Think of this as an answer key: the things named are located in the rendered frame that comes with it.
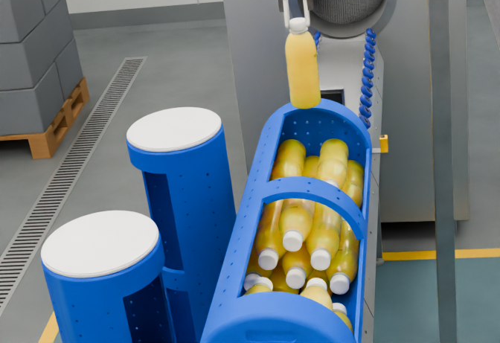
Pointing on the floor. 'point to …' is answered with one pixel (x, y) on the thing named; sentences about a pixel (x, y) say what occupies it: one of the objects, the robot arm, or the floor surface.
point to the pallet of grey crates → (37, 60)
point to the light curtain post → (442, 148)
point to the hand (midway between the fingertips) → (296, 11)
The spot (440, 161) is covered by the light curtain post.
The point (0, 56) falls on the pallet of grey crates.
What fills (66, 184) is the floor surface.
